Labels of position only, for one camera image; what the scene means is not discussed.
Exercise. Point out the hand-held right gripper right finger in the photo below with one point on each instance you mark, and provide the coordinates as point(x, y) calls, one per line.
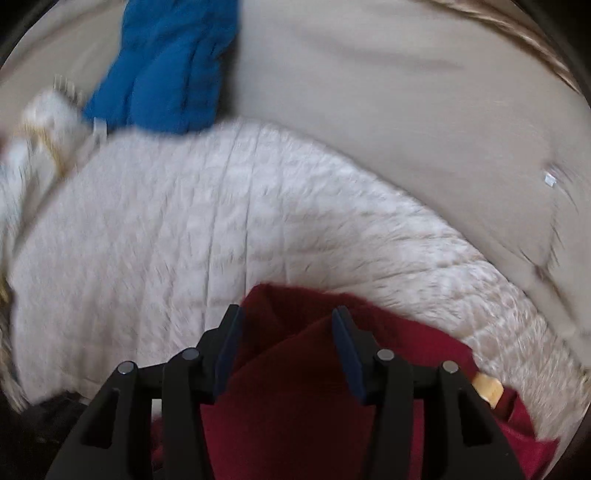
point(351, 355)

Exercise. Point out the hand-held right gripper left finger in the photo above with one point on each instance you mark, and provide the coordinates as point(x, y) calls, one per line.
point(226, 355)

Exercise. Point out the dark red garment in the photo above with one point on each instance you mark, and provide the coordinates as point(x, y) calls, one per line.
point(300, 397)

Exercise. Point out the cream quilted bedspread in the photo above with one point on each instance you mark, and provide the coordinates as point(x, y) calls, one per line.
point(240, 230)

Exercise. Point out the beige tufted headboard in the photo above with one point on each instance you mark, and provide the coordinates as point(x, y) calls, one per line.
point(392, 115)

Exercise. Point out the blue garment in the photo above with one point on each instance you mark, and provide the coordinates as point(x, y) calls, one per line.
point(166, 64)

